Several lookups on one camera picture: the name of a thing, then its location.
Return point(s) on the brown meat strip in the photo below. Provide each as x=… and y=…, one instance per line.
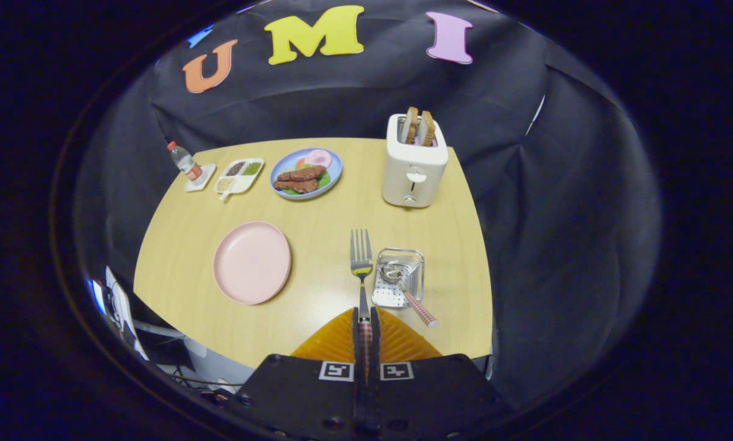
x=296, y=185
x=302, y=173

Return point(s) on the white square coaster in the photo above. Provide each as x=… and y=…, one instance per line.
x=206, y=180

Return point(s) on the pink ham slice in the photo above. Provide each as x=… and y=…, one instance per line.
x=319, y=158

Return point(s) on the white toaster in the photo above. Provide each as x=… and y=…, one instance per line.
x=412, y=171

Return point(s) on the pink plate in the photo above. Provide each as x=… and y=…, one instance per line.
x=251, y=263

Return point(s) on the white divided condiment tray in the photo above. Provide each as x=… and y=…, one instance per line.
x=239, y=177

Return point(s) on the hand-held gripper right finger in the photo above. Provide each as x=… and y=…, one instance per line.
x=440, y=404

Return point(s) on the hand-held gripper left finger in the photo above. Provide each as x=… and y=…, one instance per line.
x=299, y=404

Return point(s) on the clear water bottle red label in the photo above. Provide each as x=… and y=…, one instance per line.
x=184, y=160

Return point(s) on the green lettuce leaf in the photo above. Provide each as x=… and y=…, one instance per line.
x=323, y=180

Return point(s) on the blue plate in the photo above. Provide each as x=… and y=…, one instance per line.
x=284, y=162

